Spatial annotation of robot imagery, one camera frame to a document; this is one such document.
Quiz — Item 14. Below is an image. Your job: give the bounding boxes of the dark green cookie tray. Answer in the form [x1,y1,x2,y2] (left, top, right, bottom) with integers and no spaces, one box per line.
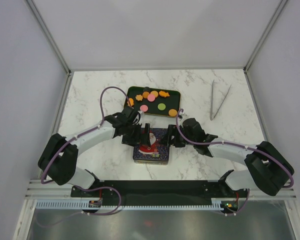
[126,86,181,118]

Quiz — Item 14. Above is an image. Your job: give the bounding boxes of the aluminium frame post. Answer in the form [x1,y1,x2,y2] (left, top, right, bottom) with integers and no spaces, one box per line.
[23,0,73,77]
[242,0,291,73]

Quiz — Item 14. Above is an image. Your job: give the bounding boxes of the orange dotted biscuit corner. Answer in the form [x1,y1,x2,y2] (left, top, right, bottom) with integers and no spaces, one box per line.
[168,109,178,117]

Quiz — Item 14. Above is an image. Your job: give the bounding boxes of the orange round cookie top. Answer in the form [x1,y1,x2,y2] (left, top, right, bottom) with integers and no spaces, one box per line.
[142,91,150,99]

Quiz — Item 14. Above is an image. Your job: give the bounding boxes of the green sandwich cookie lower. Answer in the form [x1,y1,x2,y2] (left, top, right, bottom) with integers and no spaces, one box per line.
[157,103,166,111]

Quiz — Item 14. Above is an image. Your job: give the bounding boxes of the pink sandwich cookie bottom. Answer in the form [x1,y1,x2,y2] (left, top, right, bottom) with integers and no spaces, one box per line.
[140,105,149,113]

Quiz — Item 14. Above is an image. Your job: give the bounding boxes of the orange fish cookie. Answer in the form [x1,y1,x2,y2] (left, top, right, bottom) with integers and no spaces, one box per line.
[127,98,134,107]
[158,90,170,98]

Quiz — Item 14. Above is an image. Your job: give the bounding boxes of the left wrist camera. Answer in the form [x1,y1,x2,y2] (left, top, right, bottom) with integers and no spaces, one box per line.
[136,110,144,124]

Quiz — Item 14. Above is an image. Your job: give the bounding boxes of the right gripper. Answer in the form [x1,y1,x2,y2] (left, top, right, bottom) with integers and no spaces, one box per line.
[158,124,196,148]

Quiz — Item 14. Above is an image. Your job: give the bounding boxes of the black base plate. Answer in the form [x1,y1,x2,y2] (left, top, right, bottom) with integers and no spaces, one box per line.
[69,179,249,207]

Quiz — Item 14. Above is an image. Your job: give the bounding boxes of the orange fish cookie right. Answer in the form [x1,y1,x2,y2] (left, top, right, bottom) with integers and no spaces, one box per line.
[158,90,170,98]

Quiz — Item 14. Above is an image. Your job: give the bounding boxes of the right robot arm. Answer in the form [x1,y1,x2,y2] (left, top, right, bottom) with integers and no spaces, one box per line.
[160,118,295,198]

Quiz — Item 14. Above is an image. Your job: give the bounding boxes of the aluminium rail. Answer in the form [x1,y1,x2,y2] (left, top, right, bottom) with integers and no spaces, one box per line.
[23,179,298,201]

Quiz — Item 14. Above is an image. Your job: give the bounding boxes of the black knob on tray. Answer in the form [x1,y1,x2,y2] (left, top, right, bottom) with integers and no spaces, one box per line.
[143,87,151,93]

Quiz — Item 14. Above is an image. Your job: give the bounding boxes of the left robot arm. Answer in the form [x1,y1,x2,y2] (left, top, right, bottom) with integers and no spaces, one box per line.
[38,106,151,197]

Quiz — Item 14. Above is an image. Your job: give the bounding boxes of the square gold cookie tin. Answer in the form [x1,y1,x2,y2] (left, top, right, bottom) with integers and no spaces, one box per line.
[133,158,169,166]

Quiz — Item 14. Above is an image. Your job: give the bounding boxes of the left aluminium frame post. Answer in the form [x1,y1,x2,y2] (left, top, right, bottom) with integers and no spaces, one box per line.
[23,0,73,77]

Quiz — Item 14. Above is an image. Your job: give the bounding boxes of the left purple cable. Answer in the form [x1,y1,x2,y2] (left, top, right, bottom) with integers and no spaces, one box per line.
[34,86,132,228]

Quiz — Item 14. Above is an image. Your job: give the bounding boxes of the beige round biscuit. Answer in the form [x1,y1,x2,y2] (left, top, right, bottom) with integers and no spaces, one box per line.
[151,91,159,97]

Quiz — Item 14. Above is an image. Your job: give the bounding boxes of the metal tongs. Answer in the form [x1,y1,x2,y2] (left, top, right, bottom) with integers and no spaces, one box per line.
[209,80,232,121]

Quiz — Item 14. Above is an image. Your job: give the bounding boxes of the white cable duct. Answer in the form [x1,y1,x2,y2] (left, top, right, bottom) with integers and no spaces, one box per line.
[35,199,224,211]

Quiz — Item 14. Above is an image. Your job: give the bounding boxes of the orange fish cookie left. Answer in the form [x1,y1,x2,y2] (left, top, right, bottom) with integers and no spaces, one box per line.
[127,98,134,107]

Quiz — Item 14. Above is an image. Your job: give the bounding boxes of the pink sandwich cookie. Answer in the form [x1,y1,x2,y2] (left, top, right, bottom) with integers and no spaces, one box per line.
[147,94,156,102]
[140,105,149,113]

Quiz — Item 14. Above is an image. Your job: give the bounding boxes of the gold tin lid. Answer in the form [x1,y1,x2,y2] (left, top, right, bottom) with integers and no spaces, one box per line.
[132,128,170,161]

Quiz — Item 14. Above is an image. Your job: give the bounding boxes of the orange flower cookie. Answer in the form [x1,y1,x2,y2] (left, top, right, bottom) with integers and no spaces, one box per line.
[135,94,143,102]

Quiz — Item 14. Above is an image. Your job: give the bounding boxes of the right aluminium frame post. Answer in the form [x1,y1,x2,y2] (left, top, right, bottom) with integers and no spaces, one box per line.
[242,0,291,73]

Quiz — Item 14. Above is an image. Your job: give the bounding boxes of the pink sandwich cookie top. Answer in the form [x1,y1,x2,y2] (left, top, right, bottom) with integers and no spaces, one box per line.
[147,94,156,102]

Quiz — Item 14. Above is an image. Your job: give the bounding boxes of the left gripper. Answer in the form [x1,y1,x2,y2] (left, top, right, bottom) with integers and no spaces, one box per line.
[122,122,150,149]

